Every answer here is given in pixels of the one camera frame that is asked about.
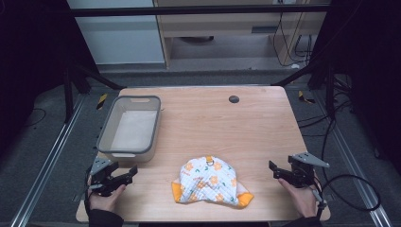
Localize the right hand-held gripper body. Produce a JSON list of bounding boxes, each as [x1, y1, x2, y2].
[[287, 151, 331, 189]]

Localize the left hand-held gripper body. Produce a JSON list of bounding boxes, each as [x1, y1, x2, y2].
[[89, 157, 128, 198]]

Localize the person's left hand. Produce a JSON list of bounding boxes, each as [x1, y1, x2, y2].
[[87, 175, 128, 214]]

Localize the person's right hand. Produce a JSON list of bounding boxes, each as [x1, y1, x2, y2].
[[277, 176, 320, 219]]

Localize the white basket with grey rim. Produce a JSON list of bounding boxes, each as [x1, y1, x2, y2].
[[96, 95, 163, 164]]

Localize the white floral quilted cloth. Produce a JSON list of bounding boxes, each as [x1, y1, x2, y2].
[[171, 154, 255, 210]]

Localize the yellow and black tape marker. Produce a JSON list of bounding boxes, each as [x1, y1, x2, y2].
[[297, 90, 316, 105], [96, 93, 109, 111]]

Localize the white cabinet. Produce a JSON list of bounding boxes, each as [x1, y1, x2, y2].
[[65, 0, 166, 66]]

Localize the wooden desk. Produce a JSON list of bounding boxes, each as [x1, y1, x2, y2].
[[152, 0, 331, 69]]

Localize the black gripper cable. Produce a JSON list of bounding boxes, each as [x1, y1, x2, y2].
[[315, 118, 382, 220], [83, 166, 94, 214]]

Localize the metal floor rail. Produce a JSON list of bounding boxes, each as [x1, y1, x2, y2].
[[9, 94, 87, 227], [313, 91, 393, 227]]

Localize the black floor cables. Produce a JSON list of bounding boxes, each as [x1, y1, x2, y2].
[[296, 74, 354, 138]]

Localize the black metal frame stand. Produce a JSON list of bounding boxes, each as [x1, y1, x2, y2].
[[271, 58, 337, 120], [61, 61, 127, 125]]

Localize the black hanging cables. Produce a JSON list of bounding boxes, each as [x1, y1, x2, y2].
[[271, 0, 315, 68]]

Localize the black horizontal frame bar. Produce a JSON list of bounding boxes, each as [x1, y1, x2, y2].
[[69, 3, 332, 18]]

